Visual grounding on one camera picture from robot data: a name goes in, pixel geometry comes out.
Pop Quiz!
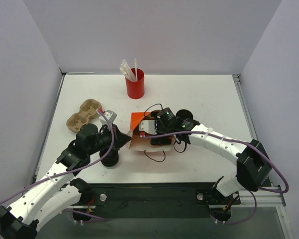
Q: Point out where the orange paper bag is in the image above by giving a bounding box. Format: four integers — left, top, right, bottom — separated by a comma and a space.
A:
126, 103, 175, 163

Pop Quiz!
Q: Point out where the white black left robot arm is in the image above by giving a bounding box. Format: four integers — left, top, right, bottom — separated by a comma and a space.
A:
0, 124, 132, 239

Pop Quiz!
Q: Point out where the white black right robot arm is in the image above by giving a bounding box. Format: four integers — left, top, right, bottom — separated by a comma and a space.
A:
148, 108, 272, 203

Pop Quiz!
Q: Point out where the stack of black lids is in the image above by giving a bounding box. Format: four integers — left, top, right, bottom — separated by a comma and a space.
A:
101, 150, 119, 167

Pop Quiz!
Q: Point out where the red cylindrical straw holder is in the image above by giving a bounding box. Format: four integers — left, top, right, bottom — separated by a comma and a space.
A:
125, 68, 145, 99

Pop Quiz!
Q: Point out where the white wrapped straw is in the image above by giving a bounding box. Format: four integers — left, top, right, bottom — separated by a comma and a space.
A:
134, 58, 138, 82

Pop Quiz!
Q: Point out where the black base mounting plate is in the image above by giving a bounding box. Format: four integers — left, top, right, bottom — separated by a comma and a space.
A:
72, 182, 240, 219

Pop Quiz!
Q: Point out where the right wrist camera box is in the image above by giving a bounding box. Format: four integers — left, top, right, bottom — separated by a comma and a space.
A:
139, 120, 157, 135

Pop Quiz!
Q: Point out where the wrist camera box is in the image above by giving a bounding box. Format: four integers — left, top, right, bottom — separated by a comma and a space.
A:
139, 120, 157, 135
98, 110, 117, 126

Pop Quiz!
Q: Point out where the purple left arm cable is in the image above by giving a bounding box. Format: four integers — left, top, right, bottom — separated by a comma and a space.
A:
0, 109, 115, 225

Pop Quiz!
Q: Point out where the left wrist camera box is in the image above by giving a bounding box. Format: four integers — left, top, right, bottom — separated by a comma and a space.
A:
98, 110, 117, 126

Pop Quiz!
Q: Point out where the aluminium frame rail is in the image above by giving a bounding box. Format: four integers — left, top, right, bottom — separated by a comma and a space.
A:
239, 190, 286, 207

